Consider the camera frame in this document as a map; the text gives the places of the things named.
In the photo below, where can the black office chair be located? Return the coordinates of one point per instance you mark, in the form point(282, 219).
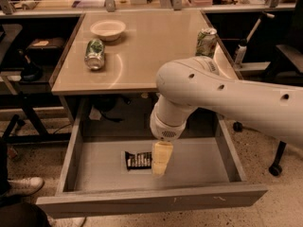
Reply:
point(287, 65)

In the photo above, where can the black rxbar chocolate wrapper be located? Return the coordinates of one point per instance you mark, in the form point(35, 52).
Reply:
point(139, 160)

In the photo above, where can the grey counter cabinet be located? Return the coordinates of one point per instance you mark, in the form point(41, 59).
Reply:
point(152, 38)

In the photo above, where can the white bowl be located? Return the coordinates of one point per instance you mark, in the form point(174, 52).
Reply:
point(108, 30)

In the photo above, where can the black box on shelf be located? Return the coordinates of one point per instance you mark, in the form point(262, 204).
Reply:
point(46, 49)

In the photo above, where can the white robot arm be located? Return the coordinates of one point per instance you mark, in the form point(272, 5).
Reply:
point(188, 84)

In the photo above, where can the green white upright can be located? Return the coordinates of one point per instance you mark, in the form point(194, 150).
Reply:
point(206, 42)

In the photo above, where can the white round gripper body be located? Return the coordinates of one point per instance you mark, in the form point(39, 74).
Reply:
point(166, 130)

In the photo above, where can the white sneaker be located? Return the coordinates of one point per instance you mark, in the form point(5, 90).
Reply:
point(25, 187)
point(65, 222)

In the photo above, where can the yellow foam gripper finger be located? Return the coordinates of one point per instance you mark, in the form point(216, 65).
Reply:
point(161, 152)

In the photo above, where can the open grey drawer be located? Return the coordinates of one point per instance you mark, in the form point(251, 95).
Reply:
point(204, 170)

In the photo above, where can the green can lying down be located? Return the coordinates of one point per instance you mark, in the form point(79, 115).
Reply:
point(94, 54)

